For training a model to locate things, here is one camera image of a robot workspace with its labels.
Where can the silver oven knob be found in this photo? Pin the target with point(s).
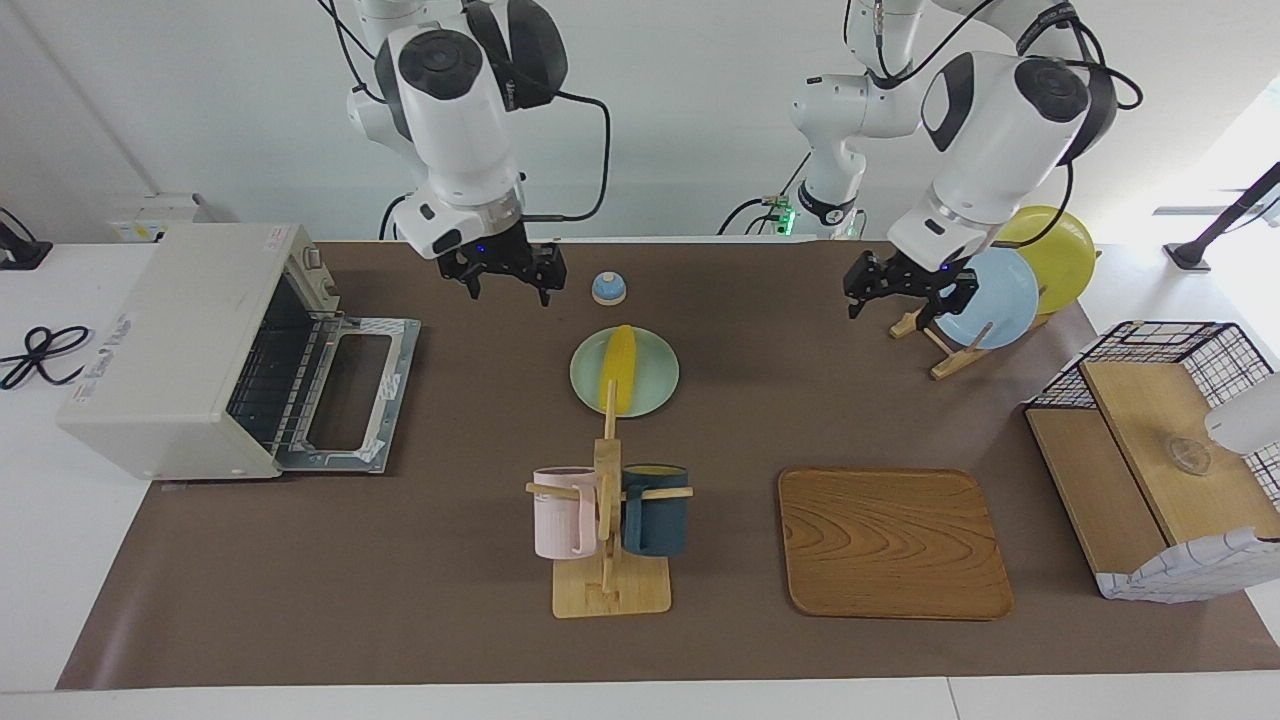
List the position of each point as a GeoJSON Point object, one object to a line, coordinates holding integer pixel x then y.
{"type": "Point", "coordinates": [327, 291]}
{"type": "Point", "coordinates": [313, 258]}

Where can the white box with yellow label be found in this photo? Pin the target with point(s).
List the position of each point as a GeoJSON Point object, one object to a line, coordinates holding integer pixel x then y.
{"type": "Point", "coordinates": [150, 225]}

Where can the small clear glass bowl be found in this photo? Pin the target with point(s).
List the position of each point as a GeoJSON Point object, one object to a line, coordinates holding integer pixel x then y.
{"type": "Point", "coordinates": [1188, 458]}

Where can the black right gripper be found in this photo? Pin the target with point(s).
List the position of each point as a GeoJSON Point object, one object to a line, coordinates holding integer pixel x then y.
{"type": "Point", "coordinates": [500, 255]}

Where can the pink mug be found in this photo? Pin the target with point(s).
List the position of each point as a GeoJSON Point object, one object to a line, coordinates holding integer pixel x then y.
{"type": "Point", "coordinates": [560, 520]}

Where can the white cylindrical device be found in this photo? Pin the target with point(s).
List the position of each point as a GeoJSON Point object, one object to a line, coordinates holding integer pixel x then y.
{"type": "Point", "coordinates": [1250, 420]}

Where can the light blue plate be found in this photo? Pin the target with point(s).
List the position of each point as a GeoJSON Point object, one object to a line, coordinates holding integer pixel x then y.
{"type": "Point", "coordinates": [1000, 300]}

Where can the white checked cloth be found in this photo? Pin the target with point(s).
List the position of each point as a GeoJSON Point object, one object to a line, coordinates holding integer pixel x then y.
{"type": "Point", "coordinates": [1180, 575]}

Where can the black desk clamp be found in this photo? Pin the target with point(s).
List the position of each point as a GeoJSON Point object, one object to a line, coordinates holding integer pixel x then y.
{"type": "Point", "coordinates": [25, 255]}

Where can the pale green plate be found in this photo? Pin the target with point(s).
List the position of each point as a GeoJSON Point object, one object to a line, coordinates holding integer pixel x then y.
{"type": "Point", "coordinates": [655, 385]}

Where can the wooden plate rack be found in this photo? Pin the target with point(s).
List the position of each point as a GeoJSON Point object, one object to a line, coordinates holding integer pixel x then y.
{"type": "Point", "coordinates": [950, 365]}

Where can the yellow plate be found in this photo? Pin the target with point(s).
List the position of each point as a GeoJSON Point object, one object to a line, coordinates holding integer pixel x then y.
{"type": "Point", "coordinates": [1060, 260]}

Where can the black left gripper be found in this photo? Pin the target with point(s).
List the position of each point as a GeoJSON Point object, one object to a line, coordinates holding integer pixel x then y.
{"type": "Point", "coordinates": [910, 280]}

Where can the wooden serving tray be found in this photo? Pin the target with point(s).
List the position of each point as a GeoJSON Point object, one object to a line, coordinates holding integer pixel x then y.
{"type": "Point", "coordinates": [890, 550]}

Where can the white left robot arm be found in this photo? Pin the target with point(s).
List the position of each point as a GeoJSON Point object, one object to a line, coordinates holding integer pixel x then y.
{"type": "Point", "coordinates": [990, 130]}

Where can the brown table mat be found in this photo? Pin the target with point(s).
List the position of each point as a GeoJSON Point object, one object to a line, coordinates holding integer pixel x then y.
{"type": "Point", "coordinates": [450, 600]}

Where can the cream toaster oven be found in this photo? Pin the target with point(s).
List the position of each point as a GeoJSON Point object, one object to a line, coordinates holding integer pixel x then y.
{"type": "Point", "coordinates": [150, 350]}

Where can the green lit base connector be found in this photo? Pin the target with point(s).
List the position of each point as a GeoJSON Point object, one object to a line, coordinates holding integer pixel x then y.
{"type": "Point", "coordinates": [785, 218]}

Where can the wooden mug tree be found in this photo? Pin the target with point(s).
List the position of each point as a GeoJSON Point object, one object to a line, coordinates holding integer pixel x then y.
{"type": "Point", "coordinates": [610, 595]}

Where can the dark blue mug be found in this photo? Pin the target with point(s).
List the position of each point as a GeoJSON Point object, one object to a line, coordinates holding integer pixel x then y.
{"type": "Point", "coordinates": [655, 525]}

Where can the small blue service bell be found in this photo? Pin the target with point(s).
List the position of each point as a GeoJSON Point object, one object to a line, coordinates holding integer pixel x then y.
{"type": "Point", "coordinates": [608, 290]}

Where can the yellow corn cob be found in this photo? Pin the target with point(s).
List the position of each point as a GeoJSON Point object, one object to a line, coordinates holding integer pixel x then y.
{"type": "Point", "coordinates": [622, 350]}

